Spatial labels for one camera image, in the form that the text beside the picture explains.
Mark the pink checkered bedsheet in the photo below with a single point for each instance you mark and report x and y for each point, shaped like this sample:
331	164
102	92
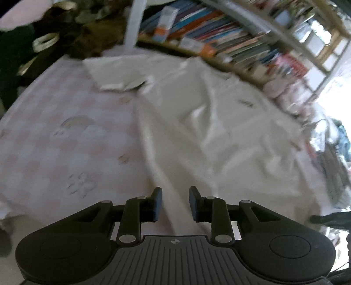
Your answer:
54	150

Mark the white shirt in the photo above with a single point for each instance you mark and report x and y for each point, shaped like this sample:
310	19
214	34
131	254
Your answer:
219	123

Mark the wooden bookshelf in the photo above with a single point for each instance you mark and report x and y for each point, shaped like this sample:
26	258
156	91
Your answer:
309	41

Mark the flat orange and white box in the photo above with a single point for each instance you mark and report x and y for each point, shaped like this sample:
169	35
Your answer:
196	46

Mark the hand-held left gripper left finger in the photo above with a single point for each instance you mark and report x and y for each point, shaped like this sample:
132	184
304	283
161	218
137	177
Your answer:
155	204

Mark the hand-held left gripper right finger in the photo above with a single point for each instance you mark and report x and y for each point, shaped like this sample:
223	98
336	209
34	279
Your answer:
194	204

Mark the dark cloth pile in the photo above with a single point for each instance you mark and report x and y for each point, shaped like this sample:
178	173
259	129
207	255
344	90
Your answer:
76	35

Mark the white pole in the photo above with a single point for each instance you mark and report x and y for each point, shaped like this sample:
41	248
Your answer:
134	22

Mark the white tape roll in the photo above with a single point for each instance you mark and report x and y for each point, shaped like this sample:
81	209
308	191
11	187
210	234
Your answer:
45	41

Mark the pale pink cloth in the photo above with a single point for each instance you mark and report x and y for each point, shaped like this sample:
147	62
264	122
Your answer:
24	11

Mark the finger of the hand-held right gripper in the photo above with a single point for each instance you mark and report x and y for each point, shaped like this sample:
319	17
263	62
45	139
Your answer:
329	219

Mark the pink floral blanket pile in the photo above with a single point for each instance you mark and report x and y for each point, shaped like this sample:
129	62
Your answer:
282	87

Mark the row of colourful books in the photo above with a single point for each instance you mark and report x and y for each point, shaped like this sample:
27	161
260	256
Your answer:
233	38

